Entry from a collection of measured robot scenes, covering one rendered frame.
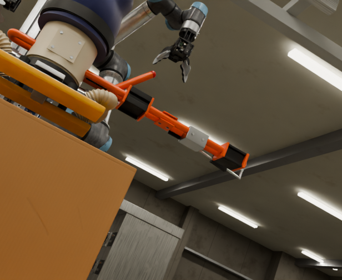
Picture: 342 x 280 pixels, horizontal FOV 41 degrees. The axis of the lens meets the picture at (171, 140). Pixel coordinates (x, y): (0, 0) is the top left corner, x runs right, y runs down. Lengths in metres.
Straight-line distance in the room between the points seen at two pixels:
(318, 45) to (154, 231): 4.66
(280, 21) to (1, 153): 3.12
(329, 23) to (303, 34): 1.19
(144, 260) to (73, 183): 6.60
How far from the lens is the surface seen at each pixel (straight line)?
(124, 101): 1.33
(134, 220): 7.59
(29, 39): 1.36
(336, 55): 4.11
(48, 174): 1.07
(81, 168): 1.08
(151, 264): 7.68
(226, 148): 1.42
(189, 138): 1.38
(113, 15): 1.38
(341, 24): 5.12
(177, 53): 1.88
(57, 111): 1.37
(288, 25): 3.94
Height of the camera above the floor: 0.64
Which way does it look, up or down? 21 degrees up
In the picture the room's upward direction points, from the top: 24 degrees clockwise
